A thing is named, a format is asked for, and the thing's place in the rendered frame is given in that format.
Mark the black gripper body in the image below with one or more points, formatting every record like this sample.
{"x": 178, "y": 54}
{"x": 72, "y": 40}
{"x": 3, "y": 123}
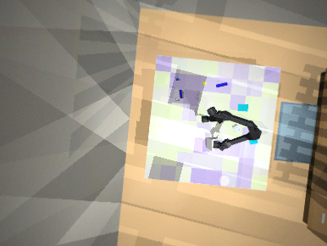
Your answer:
{"x": 206, "y": 119}

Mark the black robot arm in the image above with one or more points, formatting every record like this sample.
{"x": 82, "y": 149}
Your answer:
{"x": 253, "y": 134}

